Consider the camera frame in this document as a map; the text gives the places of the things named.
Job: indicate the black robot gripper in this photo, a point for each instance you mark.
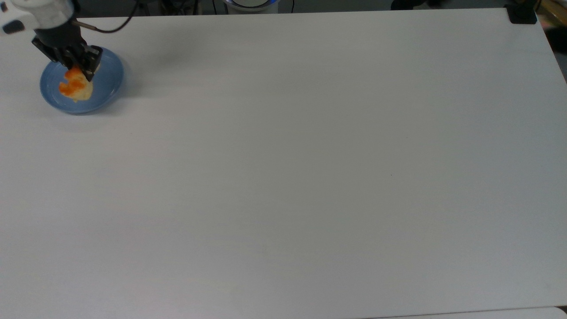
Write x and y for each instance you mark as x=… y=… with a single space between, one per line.
x=62 y=40

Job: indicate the bread loaf with orange crust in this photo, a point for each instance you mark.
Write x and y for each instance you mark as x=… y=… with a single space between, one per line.
x=76 y=86

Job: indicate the blue round plate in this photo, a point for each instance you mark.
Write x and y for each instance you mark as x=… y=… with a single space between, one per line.
x=106 y=75

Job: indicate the black table clamp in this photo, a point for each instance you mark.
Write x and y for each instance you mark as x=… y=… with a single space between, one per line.
x=522 y=13

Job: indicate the wooden furniture edge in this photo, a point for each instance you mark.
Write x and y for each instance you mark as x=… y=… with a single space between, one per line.
x=556 y=13

